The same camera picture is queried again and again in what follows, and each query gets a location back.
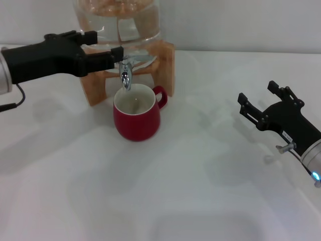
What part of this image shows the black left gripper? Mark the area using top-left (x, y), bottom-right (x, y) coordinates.
top-left (1, 30), bottom-right (124, 85)

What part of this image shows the red cup white inside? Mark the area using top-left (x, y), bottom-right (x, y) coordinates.
top-left (112, 83), bottom-right (169, 142)

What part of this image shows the wooden dispenser stand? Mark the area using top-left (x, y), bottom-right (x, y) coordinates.
top-left (79, 40), bottom-right (176, 107)

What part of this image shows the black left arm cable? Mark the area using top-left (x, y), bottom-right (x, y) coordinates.
top-left (0, 83), bottom-right (26, 113)

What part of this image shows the chrome faucet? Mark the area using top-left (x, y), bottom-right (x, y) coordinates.
top-left (118, 55), bottom-right (156, 91)

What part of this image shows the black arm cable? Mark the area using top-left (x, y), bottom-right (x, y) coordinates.
top-left (0, 83), bottom-right (26, 113)
top-left (275, 141), bottom-right (317, 176)

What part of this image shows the glass water dispenser jar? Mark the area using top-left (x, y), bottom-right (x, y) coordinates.
top-left (72, 0), bottom-right (162, 74)

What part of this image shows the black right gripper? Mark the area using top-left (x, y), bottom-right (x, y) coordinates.
top-left (237, 80), bottom-right (321, 157)

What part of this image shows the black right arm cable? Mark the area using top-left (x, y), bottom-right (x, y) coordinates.
top-left (275, 141), bottom-right (317, 176)

